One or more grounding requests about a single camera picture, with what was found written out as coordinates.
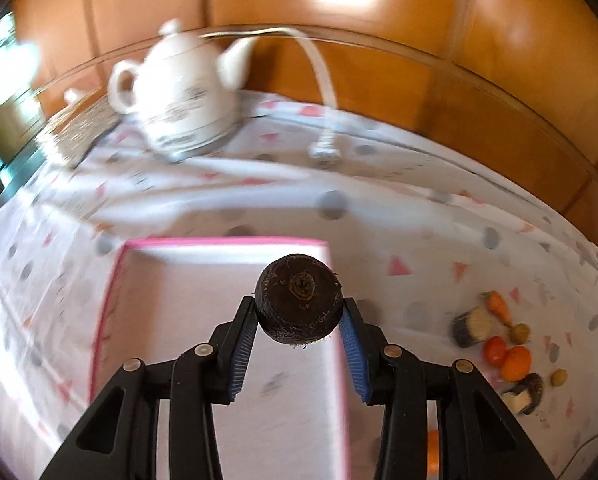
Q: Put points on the ornate cream tissue box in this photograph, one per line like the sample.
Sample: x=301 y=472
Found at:
x=71 y=133

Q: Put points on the dark round taro piece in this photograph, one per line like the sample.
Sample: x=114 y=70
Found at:
x=298 y=300

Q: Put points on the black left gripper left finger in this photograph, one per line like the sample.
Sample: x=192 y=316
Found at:
x=116 y=438

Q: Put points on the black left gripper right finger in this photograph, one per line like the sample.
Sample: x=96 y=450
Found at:
x=479 y=437

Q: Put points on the patterned white tablecloth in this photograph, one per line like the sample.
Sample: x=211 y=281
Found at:
x=416 y=234

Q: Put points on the small orange carrot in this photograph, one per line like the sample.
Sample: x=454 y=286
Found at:
x=497 y=306

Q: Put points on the small orange tangerine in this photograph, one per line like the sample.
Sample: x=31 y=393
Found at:
x=516 y=364

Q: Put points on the large orange tangerine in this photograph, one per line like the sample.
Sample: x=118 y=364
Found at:
x=433 y=453

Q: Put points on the pink shallow tray box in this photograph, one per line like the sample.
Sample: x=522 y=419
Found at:
x=165 y=296

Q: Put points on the red cherry tomato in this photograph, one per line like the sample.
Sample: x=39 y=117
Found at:
x=495 y=351

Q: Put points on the white ceramic electric kettle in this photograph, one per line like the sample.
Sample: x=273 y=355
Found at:
x=184 y=94

